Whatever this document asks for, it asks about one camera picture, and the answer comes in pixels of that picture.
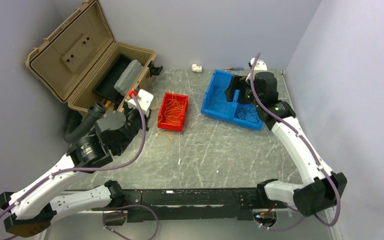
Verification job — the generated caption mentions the black tray in case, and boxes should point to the black tray in case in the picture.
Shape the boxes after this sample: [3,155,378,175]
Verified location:
[93,54,132,105]

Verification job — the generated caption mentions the black thin cable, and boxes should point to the black thin cable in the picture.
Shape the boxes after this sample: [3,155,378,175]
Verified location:
[235,103,261,123]

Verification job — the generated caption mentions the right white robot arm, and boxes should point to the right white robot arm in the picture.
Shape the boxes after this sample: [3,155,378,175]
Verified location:
[224,71,347,217]

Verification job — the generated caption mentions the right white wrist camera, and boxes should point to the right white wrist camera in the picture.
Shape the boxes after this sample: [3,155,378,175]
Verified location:
[248,57,268,74]

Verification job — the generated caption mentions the grey plastic organizer box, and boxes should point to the grey plastic organizer box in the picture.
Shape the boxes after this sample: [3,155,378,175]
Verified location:
[114,59,143,96]

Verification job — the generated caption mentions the blue thin cable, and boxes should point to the blue thin cable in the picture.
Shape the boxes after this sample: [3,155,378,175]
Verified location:
[208,94,234,114]

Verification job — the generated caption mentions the blue double plastic bin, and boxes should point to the blue double plastic bin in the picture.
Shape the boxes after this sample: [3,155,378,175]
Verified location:
[201,69,264,130]

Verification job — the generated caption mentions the red handled screwdriver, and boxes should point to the red handled screwdriver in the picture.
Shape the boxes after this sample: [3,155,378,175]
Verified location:
[229,67,244,71]

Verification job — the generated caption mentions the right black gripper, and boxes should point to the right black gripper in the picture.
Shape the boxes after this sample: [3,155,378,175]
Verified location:
[224,75,262,109]

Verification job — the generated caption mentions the yellow tools in case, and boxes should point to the yellow tools in case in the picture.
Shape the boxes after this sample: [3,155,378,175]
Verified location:
[101,98,119,111]

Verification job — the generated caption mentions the grey corrugated hose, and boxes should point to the grey corrugated hose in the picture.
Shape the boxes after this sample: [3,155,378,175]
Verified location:
[63,101,108,144]

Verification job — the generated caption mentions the white pipe elbow fitting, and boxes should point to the white pipe elbow fitting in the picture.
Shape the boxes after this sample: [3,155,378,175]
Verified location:
[191,63,203,73]

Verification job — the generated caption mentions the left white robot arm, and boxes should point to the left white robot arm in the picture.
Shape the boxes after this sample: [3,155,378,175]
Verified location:
[0,104,151,238]

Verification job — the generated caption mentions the tan open tool case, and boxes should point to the tan open tool case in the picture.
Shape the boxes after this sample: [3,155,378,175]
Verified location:
[25,0,157,117]

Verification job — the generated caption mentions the red small plastic bin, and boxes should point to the red small plastic bin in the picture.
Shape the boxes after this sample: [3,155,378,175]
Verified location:
[157,92,189,132]

